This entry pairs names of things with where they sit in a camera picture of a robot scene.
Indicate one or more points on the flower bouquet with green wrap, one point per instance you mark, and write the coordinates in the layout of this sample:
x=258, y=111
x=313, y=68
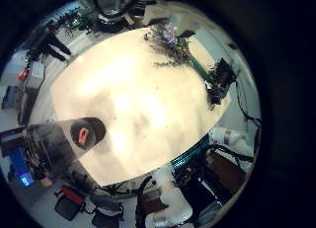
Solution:
x=174, y=45

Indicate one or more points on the person in black clothes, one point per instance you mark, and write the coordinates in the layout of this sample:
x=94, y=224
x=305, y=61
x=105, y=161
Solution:
x=49, y=47

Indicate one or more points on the white box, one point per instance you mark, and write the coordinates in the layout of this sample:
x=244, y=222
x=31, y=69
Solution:
x=35, y=71

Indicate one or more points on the red and black case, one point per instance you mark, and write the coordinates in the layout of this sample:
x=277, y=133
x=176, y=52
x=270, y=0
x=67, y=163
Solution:
x=69, y=198

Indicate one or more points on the red bag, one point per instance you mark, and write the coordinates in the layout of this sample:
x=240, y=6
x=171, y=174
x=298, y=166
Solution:
x=23, y=74

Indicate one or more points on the blue lit monitor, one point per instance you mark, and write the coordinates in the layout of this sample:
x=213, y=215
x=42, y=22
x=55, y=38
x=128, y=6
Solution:
x=20, y=167

